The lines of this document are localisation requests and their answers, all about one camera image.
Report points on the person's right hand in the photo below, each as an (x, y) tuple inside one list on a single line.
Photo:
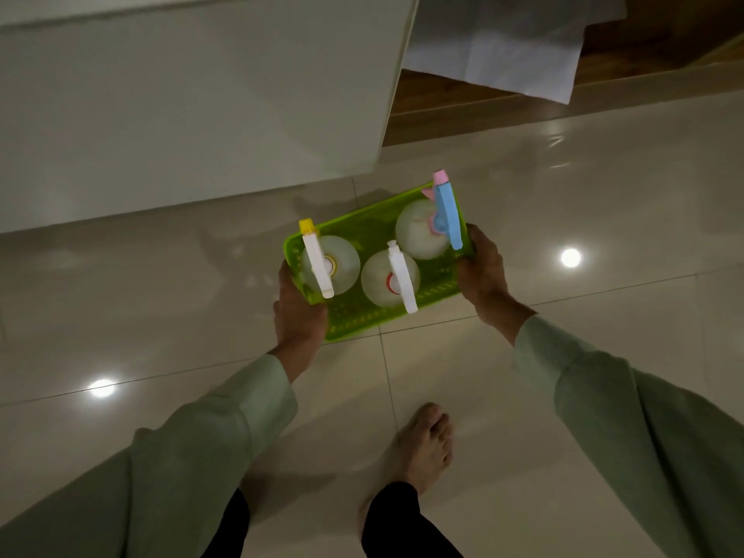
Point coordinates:
[(485, 278)]

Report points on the person's left hand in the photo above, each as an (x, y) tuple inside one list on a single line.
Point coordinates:
[(299, 325)]

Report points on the yellow trigger spray bottle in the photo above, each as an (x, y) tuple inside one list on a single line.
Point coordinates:
[(346, 264)]

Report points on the blue pink trigger spray bottle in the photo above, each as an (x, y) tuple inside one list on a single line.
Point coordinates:
[(415, 232)]

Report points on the white trigger spray bottle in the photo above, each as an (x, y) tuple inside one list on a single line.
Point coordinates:
[(378, 278)]

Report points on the green plastic basket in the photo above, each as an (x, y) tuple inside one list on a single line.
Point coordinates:
[(372, 226)]

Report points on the person's right forearm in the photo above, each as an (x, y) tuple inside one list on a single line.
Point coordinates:
[(639, 430)]

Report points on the person's left forearm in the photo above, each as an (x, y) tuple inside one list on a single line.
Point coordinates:
[(174, 459)]

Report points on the person's right leg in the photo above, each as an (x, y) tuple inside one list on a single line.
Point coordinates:
[(407, 470)]

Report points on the person's leg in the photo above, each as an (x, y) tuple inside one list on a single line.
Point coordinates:
[(229, 528), (407, 470)]

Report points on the person's left leg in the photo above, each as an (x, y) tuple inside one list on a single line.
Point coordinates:
[(229, 528)]

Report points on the white drawer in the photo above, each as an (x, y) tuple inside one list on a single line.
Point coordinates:
[(203, 110)]

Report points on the low wooden platform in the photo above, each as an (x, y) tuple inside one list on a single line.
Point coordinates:
[(639, 81)]

